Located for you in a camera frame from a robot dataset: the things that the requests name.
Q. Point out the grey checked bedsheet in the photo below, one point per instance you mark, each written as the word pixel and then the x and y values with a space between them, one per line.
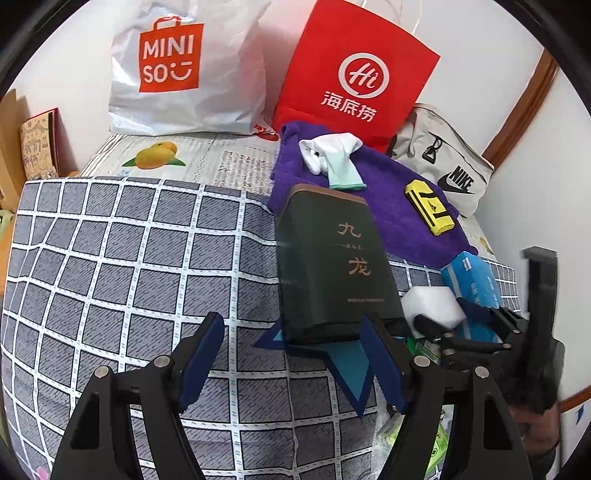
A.
pixel 115 272

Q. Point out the white mint sock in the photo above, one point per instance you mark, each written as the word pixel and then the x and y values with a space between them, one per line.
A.
pixel 330 155

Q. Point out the blue tissue pack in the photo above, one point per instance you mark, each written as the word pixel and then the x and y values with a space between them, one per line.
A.
pixel 469 277

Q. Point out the wooden door frame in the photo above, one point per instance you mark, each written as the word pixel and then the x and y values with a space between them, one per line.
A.
pixel 524 111

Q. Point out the white Miniso plastic bag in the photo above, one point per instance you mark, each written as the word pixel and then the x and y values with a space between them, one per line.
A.
pixel 189 66

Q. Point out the brown patterned book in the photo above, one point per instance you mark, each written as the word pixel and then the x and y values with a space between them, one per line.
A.
pixel 39 146

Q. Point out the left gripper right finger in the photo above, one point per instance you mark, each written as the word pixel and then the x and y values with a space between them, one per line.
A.
pixel 484 441

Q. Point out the green tissue packet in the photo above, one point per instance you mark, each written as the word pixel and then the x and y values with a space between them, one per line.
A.
pixel 416 387

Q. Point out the yellow black tag item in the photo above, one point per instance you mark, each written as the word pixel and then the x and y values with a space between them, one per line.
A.
pixel 429 207

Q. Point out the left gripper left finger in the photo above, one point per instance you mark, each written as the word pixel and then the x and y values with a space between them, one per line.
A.
pixel 98 442

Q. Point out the beige Nike bag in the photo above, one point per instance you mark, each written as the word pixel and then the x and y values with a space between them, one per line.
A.
pixel 429 145

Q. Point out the purple towel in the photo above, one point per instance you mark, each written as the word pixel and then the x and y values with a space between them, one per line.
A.
pixel 401 228

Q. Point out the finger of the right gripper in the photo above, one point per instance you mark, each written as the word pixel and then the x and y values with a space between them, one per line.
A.
pixel 430 329
pixel 475 312

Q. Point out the blue star patch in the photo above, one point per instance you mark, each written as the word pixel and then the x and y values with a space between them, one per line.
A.
pixel 347 362

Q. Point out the red Haidilao paper bag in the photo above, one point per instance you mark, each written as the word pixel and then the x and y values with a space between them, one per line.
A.
pixel 354 71

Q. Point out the person's left hand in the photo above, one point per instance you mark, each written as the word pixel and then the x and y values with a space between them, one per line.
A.
pixel 541 431

